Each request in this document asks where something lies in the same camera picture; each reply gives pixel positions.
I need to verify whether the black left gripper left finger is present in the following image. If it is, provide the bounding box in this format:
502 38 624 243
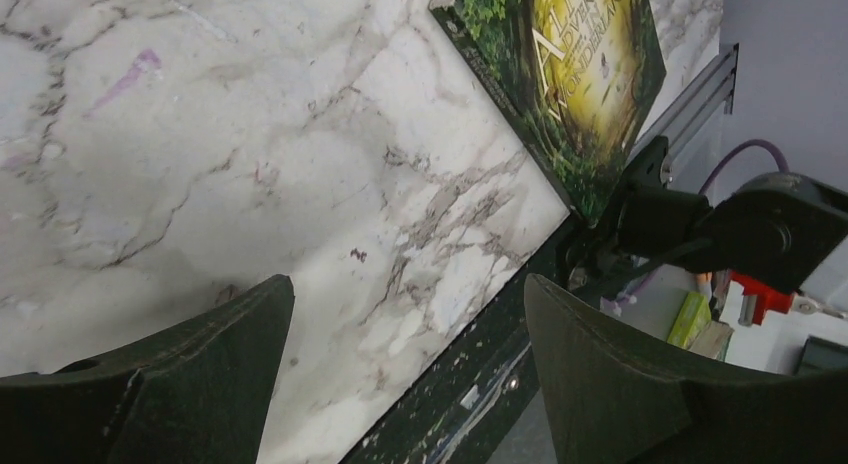
1 275 295 463

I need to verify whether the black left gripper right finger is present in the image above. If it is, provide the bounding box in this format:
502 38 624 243
524 274 847 463

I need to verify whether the green Alice Wonderland book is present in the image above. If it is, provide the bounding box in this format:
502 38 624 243
429 0 666 223

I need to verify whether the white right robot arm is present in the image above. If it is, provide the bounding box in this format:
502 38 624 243
557 136 847 299

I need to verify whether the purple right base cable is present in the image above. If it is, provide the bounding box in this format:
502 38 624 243
698 138 791 197

